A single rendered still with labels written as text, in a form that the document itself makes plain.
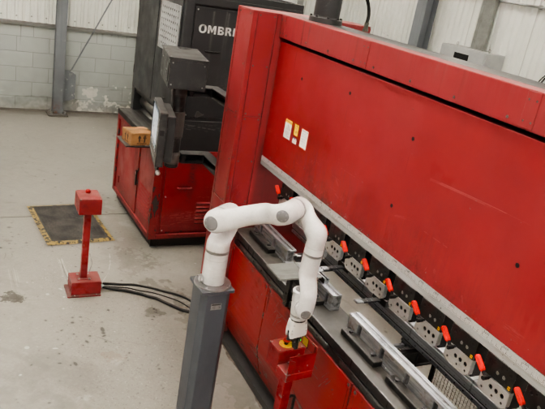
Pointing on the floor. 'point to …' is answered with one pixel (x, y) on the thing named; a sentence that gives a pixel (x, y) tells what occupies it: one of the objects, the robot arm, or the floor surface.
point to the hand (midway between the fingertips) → (294, 344)
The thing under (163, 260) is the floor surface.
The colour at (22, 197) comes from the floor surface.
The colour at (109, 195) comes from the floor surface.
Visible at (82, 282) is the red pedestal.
